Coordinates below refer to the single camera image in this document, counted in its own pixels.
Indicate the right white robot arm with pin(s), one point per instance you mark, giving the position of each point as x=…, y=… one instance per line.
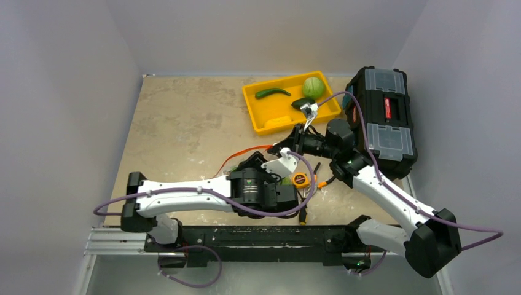
x=423, y=236

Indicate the dark green avocado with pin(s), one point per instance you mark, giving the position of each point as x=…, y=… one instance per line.
x=297, y=104

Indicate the yellow tape measure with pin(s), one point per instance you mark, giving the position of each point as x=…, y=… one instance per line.
x=300, y=180

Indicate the yellow plastic tray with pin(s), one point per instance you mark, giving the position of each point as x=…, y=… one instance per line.
x=279, y=105

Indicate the orange handled pliers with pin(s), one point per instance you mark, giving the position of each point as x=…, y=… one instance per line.
x=320, y=182

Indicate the green cabbage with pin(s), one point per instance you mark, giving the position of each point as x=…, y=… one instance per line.
x=313, y=87

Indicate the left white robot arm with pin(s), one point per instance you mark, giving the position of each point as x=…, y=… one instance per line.
x=254, y=192

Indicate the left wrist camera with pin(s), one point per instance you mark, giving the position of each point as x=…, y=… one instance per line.
x=284, y=166

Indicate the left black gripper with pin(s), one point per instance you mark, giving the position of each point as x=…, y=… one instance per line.
x=256, y=161

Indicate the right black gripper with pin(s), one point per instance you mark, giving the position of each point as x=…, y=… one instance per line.
x=299, y=140

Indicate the dark green chili pepper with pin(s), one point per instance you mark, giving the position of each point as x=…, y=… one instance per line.
x=271, y=91

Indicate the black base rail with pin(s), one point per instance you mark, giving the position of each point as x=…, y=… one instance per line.
x=332, y=245

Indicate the black toolbox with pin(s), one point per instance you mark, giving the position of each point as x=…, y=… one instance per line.
x=378, y=111

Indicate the black yellow screwdriver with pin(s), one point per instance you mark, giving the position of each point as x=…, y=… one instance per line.
x=303, y=216

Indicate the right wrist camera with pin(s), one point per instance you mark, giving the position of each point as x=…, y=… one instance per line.
x=310, y=112

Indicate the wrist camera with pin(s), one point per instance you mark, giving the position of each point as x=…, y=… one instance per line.
x=310, y=112
x=284, y=166

